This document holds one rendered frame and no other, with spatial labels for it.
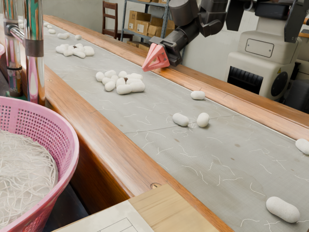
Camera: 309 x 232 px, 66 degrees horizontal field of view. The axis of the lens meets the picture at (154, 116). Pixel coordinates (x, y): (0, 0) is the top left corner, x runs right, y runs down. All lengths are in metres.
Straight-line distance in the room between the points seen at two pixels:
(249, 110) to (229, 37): 2.45
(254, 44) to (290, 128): 0.63
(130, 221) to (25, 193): 0.13
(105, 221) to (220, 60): 2.90
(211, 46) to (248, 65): 2.10
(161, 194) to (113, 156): 0.08
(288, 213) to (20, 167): 0.28
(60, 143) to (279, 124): 0.39
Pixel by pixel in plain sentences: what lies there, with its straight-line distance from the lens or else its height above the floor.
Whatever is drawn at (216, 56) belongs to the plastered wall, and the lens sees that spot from 3.06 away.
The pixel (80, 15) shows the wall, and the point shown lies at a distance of 5.47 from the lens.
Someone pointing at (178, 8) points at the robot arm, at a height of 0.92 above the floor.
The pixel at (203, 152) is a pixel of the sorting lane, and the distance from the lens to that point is 0.35.
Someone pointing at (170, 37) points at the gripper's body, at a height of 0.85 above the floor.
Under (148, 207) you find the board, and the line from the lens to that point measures 0.19.
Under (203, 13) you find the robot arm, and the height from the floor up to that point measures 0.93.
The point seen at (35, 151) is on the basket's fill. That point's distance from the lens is 0.33.
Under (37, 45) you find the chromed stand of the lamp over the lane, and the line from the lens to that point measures 0.36.
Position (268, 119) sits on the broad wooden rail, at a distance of 0.53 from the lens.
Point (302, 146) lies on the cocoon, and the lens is 0.46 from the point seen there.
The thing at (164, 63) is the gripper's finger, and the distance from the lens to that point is 0.69.
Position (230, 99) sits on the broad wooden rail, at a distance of 0.57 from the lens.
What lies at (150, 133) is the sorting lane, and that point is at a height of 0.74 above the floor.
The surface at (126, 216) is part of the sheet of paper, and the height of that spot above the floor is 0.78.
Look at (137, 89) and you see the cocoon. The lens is 0.52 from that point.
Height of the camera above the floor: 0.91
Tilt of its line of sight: 24 degrees down
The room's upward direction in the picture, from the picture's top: 10 degrees clockwise
